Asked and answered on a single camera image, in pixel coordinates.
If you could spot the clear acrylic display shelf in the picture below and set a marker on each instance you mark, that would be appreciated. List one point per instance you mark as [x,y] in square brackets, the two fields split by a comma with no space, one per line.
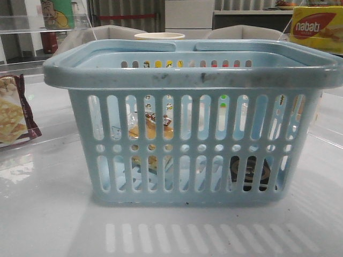
[33,25]

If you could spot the yellow nabati wafer box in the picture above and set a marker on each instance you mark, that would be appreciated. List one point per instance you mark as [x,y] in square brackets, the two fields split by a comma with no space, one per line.
[318,27]

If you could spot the red fire extinguisher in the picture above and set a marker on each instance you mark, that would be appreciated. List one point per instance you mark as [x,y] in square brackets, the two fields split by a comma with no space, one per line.
[49,42]

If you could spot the packaged bread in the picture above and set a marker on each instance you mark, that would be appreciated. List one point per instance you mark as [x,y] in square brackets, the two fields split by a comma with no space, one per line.
[150,125]

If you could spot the light blue plastic basket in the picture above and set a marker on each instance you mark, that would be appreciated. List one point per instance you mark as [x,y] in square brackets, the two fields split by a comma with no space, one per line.
[225,98]

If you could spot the green cartoon label bottle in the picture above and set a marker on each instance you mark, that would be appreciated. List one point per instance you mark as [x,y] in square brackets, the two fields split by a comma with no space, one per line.
[57,14]

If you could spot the dark grey counter cabinet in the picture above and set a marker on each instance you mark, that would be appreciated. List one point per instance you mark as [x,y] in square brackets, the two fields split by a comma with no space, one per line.
[273,19]

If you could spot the grey armchair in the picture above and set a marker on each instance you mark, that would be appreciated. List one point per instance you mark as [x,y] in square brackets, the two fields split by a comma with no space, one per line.
[247,32]
[78,37]

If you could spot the maroon cracker snack packet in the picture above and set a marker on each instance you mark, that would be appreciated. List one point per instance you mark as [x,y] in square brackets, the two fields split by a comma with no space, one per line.
[17,120]

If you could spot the white refrigerator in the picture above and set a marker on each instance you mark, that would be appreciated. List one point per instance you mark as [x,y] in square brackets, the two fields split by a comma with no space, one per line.
[189,14]

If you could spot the plate of fruit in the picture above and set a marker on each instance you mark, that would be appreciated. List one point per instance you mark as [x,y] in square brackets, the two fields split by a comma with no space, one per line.
[285,5]

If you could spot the grey armchair on right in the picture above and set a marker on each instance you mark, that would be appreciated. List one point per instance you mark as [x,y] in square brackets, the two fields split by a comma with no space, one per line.
[247,32]

